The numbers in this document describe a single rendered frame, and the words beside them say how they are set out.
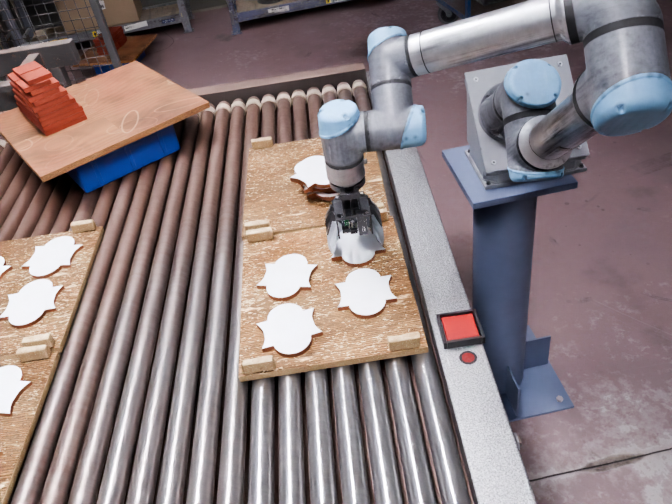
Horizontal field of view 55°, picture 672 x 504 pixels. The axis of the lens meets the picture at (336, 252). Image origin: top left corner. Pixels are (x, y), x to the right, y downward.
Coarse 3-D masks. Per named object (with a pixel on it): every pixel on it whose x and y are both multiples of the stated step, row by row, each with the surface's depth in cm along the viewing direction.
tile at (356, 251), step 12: (348, 240) 141; (360, 240) 140; (372, 240) 140; (336, 252) 138; (348, 252) 138; (360, 252) 137; (372, 252) 137; (384, 252) 138; (348, 264) 136; (360, 264) 135
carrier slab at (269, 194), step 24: (288, 144) 179; (312, 144) 178; (264, 168) 171; (288, 168) 170; (264, 192) 162; (288, 192) 161; (384, 192) 155; (264, 216) 154; (288, 216) 153; (312, 216) 152
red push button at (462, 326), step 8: (448, 320) 121; (456, 320) 121; (464, 320) 121; (472, 320) 120; (448, 328) 120; (456, 328) 119; (464, 328) 119; (472, 328) 119; (448, 336) 118; (456, 336) 118; (464, 336) 118; (472, 336) 117
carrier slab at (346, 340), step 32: (384, 224) 145; (256, 256) 143; (320, 256) 140; (384, 256) 137; (256, 288) 134; (320, 288) 132; (256, 320) 127; (320, 320) 125; (352, 320) 124; (384, 320) 122; (416, 320) 121; (256, 352) 121; (320, 352) 118; (352, 352) 117; (384, 352) 116; (416, 352) 117
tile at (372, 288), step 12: (348, 276) 132; (360, 276) 131; (372, 276) 131; (384, 276) 130; (336, 288) 131; (348, 288) 129; (360, 288) 128; (372, 288) 128; (384, 288) 128; (348, 300) 126; (360, 300) 126; (372, 300) 125; (384, 300) 125; (396, 300) 126; (360, 312) 123; (372, 312) 123
